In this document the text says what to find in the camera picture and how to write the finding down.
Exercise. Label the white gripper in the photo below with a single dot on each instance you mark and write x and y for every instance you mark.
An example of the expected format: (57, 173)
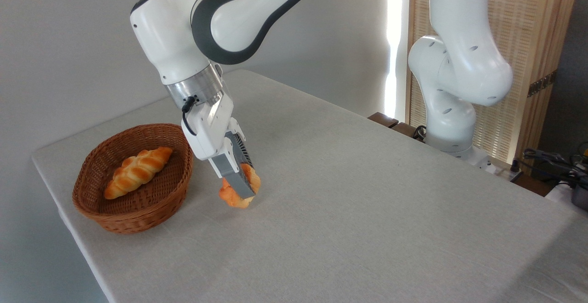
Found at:
(209, 128)

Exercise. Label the small twisted bread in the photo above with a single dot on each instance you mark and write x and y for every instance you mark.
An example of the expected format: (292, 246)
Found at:
(232, 199)

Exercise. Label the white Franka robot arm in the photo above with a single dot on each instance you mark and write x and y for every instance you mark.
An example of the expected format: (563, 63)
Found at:
(248, 14)

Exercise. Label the long braided bread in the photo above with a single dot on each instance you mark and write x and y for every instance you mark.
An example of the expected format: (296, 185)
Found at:
(138, 170)

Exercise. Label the brown wicker basket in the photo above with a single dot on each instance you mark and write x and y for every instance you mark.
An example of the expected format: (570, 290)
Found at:
(156, 202)

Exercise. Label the grey tablecloth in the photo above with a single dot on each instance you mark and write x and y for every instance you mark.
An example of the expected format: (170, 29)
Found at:
(349, 211)

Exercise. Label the dark brown wooden block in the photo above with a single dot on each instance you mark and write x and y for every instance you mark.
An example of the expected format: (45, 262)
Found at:
(382, 119)
(405, 129)

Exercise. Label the white power strip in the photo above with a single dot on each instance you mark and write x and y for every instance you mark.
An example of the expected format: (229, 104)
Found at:
(503, 171)

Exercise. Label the brass screen hinge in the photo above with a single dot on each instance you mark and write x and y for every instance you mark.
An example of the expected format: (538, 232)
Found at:
(542, 84)

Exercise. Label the wooden folding screen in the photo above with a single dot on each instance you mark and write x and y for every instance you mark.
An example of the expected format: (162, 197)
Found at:
(533, 18)

